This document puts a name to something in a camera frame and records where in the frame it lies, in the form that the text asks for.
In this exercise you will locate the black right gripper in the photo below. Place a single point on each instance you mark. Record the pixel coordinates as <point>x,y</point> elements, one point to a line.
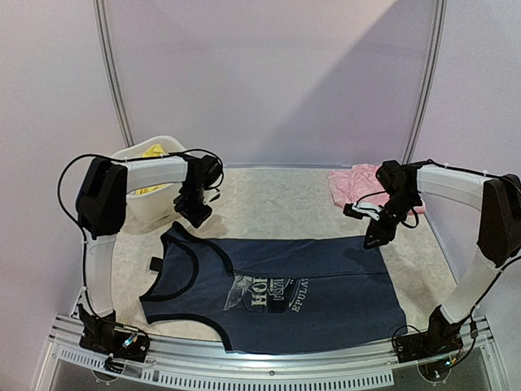
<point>385,221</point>

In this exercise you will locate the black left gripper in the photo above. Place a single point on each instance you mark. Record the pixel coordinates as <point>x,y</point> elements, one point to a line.
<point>196,218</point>

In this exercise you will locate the pink patterned shorts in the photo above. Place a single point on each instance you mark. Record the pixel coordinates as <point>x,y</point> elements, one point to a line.
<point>356,185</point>

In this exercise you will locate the dark blue garment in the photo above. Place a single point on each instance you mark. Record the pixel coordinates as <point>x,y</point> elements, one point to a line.
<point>275,296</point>

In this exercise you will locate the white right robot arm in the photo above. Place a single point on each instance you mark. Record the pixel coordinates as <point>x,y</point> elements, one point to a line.
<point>476,218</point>

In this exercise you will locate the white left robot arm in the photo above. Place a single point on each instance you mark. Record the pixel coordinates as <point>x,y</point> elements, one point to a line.
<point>101,208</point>

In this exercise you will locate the white plastic laundry basket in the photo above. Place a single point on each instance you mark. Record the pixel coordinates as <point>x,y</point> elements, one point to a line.
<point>150,203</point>

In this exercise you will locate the yellow garment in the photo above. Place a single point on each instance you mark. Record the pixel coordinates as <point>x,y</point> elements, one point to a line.
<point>155,150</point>

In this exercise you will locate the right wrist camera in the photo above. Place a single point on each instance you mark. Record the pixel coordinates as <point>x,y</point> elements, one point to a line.
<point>361,210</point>

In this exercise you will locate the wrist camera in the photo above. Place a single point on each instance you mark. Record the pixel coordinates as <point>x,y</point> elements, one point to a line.
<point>209,172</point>
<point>361,210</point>

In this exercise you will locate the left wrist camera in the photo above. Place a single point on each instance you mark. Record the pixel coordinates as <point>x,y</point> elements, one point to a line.
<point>209,172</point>

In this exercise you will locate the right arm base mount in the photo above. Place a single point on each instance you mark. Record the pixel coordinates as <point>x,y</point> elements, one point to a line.
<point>410,344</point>

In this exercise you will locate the right aluminium frame post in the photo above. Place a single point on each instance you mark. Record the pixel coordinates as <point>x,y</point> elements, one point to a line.
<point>433,53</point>

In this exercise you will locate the aluminium frame post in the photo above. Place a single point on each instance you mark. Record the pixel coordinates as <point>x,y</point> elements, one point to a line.
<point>113,80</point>
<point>433,53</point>

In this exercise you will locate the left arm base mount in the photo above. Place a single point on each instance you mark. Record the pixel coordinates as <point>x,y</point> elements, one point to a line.
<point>106,336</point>

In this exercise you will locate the aluminium front rail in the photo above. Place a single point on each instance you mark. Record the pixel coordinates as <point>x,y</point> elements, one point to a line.
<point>182,364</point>

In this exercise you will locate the left aluminium frame post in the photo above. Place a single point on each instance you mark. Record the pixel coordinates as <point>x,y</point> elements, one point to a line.
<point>113,80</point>

